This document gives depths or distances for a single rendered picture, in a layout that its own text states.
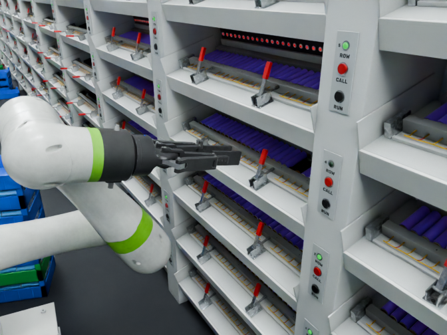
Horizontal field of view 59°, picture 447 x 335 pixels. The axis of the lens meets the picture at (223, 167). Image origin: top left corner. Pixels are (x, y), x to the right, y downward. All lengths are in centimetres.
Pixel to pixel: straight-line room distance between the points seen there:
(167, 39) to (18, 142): 65
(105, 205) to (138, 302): 83
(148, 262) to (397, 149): 62
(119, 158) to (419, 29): 47
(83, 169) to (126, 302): 105
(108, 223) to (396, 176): 58
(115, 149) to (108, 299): 108
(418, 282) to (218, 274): 70
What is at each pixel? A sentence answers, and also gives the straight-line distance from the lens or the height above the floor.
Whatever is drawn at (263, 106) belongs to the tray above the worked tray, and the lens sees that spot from 83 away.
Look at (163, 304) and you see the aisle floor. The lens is 161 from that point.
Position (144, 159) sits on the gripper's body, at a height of 84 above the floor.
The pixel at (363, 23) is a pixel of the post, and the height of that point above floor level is 106.
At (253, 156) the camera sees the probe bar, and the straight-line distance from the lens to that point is 97.
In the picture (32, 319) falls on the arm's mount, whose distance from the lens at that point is 112.
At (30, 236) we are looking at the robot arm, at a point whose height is 57.
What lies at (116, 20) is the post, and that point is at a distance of 186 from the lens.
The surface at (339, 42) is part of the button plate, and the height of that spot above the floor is 103.
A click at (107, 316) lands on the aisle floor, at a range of 161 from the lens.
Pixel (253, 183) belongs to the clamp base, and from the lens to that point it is 91.
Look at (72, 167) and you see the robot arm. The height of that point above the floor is 85.
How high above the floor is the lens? 110
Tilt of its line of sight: 24 degrees down
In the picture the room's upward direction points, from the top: straight up
